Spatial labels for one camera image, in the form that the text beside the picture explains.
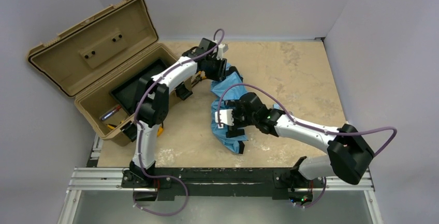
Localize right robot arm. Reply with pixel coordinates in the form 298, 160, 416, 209
214, 92, 375, 186

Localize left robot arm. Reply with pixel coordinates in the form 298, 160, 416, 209
114, 38, 227, 188

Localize black toolbox latch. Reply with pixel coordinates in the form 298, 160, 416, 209
175, 83, 193, 101
120, 122, 137, 142

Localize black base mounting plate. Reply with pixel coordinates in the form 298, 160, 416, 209
121, 167, 324, 203

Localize yellow tape measure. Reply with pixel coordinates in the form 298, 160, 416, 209
157, 125, 164, 137

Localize black toolbox tray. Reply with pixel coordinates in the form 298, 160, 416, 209
110, 57, 168, 115

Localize black toolbox front latch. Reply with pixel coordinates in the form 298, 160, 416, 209
120, 122, 137, 142

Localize yellow tool in toolbox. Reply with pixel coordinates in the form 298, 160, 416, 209
106, 121, 124, 130

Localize tan plastic toolbox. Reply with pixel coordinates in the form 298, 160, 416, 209
27, 0, 179, 146

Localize yellow handled pliers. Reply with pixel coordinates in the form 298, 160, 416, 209
191, 71, 207, 87

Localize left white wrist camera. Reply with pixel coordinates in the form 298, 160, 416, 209
214, 43, 228, 60

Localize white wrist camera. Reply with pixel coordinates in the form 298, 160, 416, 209
214, 43, 228, 60
214, 109, 236, 129

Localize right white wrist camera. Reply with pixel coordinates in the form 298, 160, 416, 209
214, 109, 236, 129

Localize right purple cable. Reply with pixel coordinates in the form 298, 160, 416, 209
217, 83, 398, 210

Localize aluminium rail frame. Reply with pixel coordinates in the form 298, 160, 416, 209
57, 128, 383, 223

